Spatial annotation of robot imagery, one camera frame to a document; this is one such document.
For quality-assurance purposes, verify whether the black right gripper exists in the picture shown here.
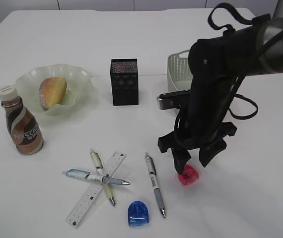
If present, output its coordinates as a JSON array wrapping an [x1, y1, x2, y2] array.
[[158, 104, 236, 174]]

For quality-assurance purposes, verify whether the red pencil sharpener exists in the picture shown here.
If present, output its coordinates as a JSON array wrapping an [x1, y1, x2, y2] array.
[[178, 164, 200, 185]]

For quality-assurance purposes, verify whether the yellow bread roll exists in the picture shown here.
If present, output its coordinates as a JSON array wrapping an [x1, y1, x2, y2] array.
[[39, 77, 67, 109]]

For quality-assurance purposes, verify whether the brown Nescafe coffee bottle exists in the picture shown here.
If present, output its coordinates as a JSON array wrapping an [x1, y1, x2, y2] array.
[[0, 85, 44, 155]]

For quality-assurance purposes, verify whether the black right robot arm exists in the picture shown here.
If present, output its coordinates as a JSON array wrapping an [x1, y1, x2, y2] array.
[[157, 15, 283, 174]]

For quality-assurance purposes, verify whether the white grey mechanical pen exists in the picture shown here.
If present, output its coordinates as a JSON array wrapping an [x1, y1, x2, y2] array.
[[144, 153, 166, 218]]

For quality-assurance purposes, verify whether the grey-green woven plastic basket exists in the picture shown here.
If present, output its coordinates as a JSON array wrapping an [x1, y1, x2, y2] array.
[[167, 50, 193, 93]]

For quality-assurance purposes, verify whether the blue pencil sharpener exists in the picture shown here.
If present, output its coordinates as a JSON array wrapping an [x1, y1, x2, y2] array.
[[128, 201, 149, 227]]

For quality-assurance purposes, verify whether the cream yellow ballpoint pen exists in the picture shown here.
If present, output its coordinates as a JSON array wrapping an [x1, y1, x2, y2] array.
[[89, 148, 117, 207]]

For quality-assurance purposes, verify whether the black mesh pen holder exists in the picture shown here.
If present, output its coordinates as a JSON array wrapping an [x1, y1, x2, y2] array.
[[110, 59, 139, 106]]

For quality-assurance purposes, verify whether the blue-grey ballpoint pen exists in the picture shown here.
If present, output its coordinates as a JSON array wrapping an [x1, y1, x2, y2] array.
[[62, 169, 130, 185]]

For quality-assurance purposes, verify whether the pale green wavy glass plate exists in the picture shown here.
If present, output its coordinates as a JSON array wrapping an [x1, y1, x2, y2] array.
[[14, 63, 99, 127]]

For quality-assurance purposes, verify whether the transparent plastic ruler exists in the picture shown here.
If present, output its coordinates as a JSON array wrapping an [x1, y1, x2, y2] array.
[[66, 150, 126, 229]]

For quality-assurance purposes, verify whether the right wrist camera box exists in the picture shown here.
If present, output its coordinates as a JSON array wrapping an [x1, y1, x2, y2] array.
[[157, 90, 191, 110]]

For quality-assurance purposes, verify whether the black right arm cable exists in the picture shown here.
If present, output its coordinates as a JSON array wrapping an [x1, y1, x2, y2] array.
[[173, 2, 283, 147]]

